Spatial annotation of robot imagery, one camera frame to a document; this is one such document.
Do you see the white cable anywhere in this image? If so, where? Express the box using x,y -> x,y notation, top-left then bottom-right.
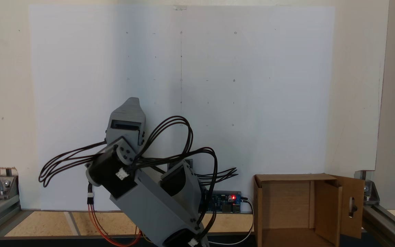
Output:
206,198 -> 255,246

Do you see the brown cardboard box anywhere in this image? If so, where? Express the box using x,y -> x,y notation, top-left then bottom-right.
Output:
253,173 -> 365,247

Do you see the red and orange wire pair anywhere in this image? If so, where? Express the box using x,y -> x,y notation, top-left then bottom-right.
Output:
87,204 -> 144,247

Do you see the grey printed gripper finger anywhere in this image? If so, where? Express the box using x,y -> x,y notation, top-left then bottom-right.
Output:
110,97 -> 146,120

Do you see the metal corner bracket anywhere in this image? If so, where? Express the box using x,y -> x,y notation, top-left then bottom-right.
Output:
0,167 -> 19,200
354,170 -> 380,205

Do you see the black upper arm servo cable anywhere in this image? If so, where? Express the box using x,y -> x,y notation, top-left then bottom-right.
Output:
132,147 -> 238,237

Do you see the black forearm servo cable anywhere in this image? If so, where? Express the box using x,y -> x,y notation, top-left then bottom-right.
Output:
136,116 -> 194,165

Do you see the blue power circuit board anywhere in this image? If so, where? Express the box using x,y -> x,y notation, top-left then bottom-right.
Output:
200,190 -> 242,214

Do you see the black gripper servo cable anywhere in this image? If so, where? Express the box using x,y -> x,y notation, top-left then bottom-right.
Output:
39,140 -> 116,188

